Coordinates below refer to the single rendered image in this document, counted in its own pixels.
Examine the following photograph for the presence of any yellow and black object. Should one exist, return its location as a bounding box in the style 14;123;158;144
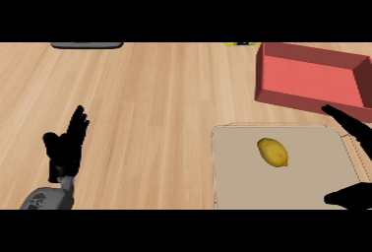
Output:
223;41;262;47

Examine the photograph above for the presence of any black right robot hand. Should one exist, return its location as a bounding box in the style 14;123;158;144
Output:
320;103;372;211

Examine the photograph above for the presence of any red cardboard box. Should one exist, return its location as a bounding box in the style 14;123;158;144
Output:
254;41;372;124

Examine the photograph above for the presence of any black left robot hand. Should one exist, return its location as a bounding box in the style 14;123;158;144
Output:
43;104;91;184

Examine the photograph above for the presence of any yellow lemon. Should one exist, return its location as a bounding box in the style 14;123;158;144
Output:
255;137;291;168

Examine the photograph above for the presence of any dark grey flat object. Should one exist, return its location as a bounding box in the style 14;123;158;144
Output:
48;41;125;50

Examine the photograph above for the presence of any beige tray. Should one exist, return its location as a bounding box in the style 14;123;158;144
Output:
211;123;372;211

